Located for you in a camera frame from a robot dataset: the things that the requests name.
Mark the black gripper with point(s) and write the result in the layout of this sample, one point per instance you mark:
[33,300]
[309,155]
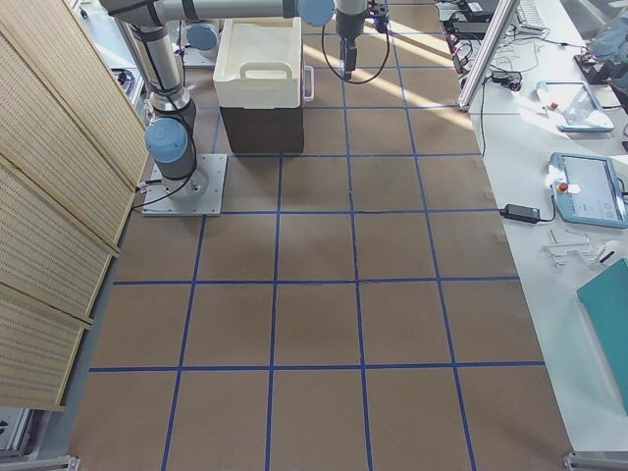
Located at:
[349,28]

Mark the wooden drawer with white handle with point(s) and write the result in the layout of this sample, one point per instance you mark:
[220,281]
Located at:
[308,84]

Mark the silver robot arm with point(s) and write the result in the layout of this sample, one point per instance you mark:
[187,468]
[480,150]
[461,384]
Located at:
[169,138]

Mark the dark brown drawer cabinet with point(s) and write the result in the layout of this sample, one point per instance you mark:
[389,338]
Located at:
[264,131]

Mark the white plastic tray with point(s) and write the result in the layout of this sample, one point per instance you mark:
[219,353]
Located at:
[259,64]

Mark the far teach pendant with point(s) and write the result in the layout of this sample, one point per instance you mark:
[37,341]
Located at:
[572,106]

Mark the teach pendant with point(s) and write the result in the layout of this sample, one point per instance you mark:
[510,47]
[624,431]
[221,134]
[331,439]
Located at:
[572,106]
[586,190]

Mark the black power adapter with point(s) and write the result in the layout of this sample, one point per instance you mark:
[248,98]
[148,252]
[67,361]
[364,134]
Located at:
[520,213]

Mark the near teach pendant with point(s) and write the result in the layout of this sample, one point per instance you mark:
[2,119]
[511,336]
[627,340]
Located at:
[586,190]

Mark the wooden pegboard panel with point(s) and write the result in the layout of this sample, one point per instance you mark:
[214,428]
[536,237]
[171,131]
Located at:
[72,153]

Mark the teal box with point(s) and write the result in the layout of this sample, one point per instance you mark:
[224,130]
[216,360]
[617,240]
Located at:
[605,299]

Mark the aluminium frame post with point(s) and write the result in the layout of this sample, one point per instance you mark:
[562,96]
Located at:
[495,33]

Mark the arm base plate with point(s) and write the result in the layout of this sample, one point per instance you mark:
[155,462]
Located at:
[201,195]

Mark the clear acrylic bracket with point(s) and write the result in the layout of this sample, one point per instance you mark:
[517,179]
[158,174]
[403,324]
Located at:
[580,246]

